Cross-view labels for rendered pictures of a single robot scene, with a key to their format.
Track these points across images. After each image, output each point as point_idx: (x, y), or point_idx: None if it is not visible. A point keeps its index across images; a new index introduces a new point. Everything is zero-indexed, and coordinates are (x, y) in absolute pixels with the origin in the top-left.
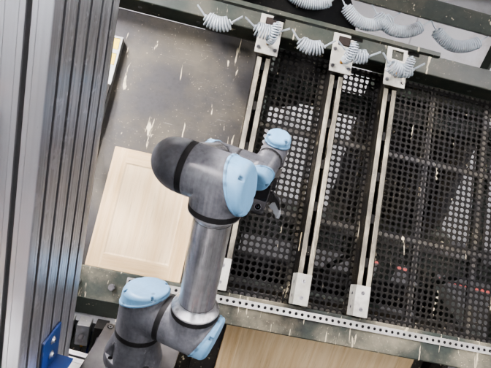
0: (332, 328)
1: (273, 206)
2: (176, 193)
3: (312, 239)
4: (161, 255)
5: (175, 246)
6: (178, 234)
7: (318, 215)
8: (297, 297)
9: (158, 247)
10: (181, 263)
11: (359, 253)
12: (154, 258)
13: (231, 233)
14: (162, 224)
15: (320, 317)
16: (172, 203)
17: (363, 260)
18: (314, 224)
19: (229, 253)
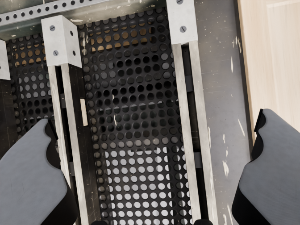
0: (6, 9)
1: (18, 202)
2: (292, 122)
3: (62, 118)
4: (283, 17)
5: (264, 39)
6: (266, 58)
7: (64, 157)
8: (58, 26)
9: (293, 27)
10: (246, 17)
11: (2, 120)
12: (294, 8)
13: (185, 85)
14: (299, 65)
15: (23, 14)
16: (294, 104)
17: None
18: (66, 141)
19: (179, 51)
